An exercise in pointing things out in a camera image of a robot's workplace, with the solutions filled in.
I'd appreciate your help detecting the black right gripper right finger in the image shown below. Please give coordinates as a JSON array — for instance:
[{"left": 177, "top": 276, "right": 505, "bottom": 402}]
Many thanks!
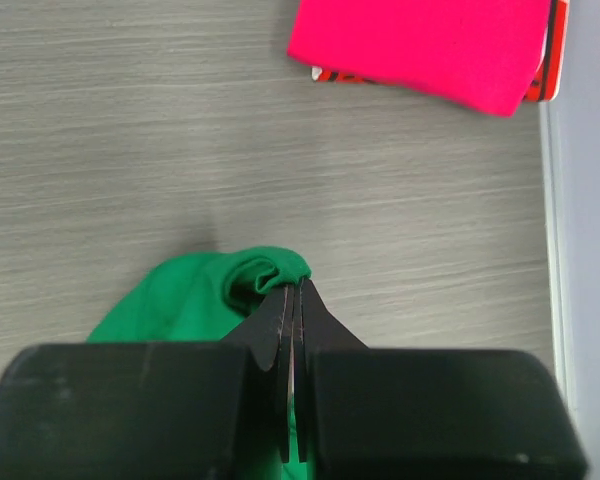
[{"left": 295, "top": 281, "right": 588, "bottom": 479}]

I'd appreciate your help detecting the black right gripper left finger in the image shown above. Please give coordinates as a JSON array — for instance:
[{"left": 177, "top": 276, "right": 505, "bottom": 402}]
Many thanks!
[{"left": 0, "top": 287, "right": 293, "bottom": 479}]

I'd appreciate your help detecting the green t-shirt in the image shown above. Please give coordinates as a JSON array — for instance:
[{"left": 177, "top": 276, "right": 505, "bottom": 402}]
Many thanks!
[{"left": 85, "top": 244, "right": 314, "bottom": 480}]

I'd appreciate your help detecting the folded pink t-shirt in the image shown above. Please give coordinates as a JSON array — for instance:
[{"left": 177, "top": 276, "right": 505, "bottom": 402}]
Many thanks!
[{"left": 287, "top": 0, "right": 550, "bottom": 117}]

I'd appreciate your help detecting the right aluminium corner post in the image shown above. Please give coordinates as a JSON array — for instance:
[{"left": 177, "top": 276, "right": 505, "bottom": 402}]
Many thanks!
[{"left": 539, "top": 103, "right": 579, "bottom": 426}]

